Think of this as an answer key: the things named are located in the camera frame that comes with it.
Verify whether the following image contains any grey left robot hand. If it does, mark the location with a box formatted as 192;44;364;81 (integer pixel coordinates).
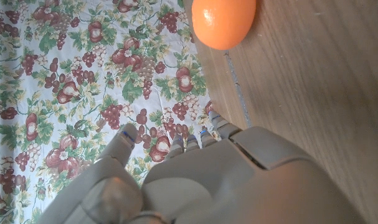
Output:
35;110;367;224

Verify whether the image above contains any orange fruit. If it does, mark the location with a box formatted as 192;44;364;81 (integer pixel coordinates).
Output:
191;0;257;50

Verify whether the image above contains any floral fruit print backdrop cloth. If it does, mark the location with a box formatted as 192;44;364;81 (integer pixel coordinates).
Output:
0;0;222;224

